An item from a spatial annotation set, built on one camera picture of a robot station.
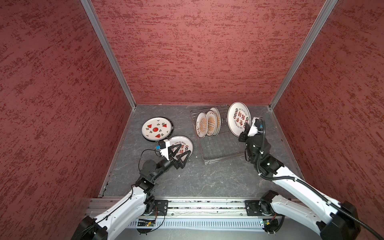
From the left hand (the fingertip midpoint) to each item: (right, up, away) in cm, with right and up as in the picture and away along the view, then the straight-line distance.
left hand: (186, 151), depth 73 cm
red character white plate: (-2, -1, +24) cm, 24 cm away
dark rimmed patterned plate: (-23, +9, +29) cm, 38 cm away
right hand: (+30, +12, +1) cm, 32 cm away
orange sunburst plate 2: (+17, +14, +21) cm, 30 cm away
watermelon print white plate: (-23, +9, +29) cm, 38 cm away
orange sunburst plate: (+8, +12, +24) cm, 28 cm away
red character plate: (+28, +18, +6) cm, 34 cm away
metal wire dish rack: (+24, -2, +24) cm, 34 cm away
